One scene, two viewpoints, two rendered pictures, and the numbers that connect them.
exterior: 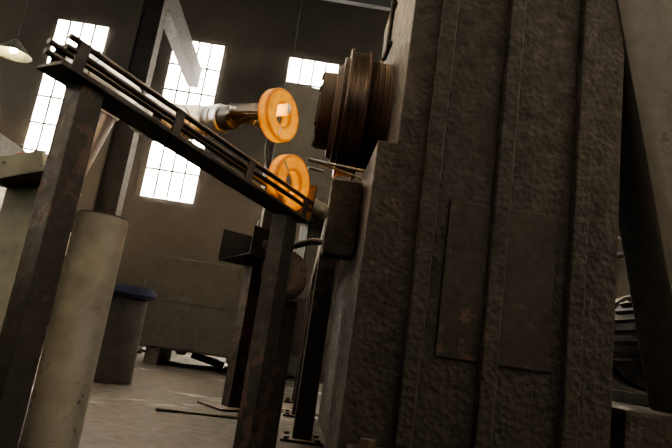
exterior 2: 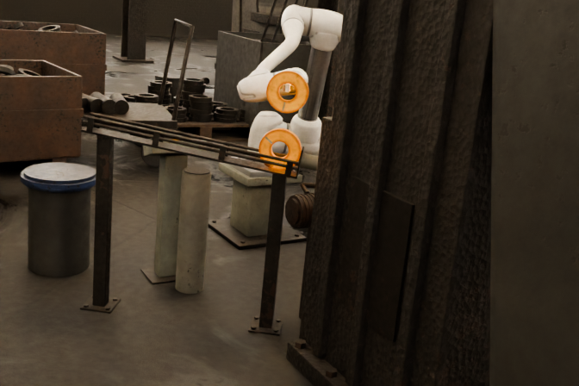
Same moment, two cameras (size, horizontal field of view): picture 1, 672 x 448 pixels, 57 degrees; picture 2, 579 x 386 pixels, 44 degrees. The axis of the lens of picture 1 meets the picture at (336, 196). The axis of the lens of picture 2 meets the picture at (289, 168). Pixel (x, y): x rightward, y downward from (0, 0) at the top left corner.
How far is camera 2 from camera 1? 2.39 m
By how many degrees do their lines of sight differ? 67
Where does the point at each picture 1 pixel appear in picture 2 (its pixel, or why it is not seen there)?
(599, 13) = not seen: outside the picture
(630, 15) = not seen: outside the picture
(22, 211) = (163, 169)
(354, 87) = not seen: hidden behind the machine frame
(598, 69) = (465, 39)
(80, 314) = (182, 227)
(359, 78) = not seen: hidden behind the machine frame
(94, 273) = (184, 206)
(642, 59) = (499, 25)
